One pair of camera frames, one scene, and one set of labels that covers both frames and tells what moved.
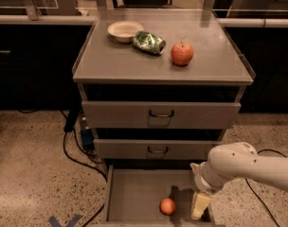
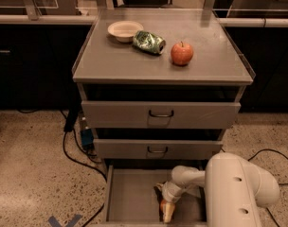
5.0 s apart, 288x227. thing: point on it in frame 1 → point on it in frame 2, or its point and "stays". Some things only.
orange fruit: [167, 206] stays
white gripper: [200, 180] → [170, 193]
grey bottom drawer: [135, 192] stays
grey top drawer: [159, 114] stays
